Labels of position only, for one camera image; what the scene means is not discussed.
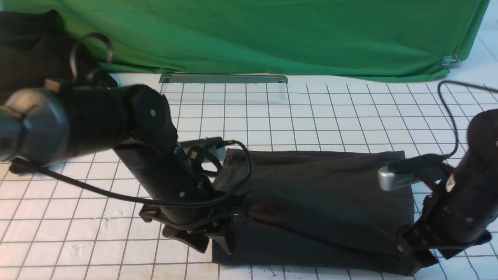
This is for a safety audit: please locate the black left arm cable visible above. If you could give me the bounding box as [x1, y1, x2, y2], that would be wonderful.
[10, 33, 254, 208]

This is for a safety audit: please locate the green backdrop cloth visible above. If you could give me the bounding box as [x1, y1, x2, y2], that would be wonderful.
[1, 0, 489, 82]

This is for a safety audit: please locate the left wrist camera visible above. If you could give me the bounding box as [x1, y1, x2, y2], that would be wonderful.
[179, 136, 226, 163]

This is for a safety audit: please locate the gray long-sleeve top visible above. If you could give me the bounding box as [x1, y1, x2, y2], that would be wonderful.
[212, 151, 423, 276]

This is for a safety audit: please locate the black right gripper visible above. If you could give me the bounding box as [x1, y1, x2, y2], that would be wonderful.
[396, 194, 493, 268]

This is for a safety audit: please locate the pile of black clothes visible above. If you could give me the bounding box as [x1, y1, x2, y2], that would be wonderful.
[0, 10, 119, 174]

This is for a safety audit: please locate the gray metal bar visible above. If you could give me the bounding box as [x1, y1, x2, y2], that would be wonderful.
[160, 73, 288, 84]

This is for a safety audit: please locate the silver binder clip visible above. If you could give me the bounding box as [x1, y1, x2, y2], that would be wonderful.
[440, 54, 460, 69]

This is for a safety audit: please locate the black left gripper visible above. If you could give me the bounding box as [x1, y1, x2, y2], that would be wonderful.
[139, 195, 244, 255]

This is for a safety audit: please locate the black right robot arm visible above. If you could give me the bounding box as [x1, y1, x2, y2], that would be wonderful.
[385, 109, 498, 266]

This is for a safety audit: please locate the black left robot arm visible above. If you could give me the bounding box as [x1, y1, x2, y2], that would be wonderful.
[1, 84, 253, 254]

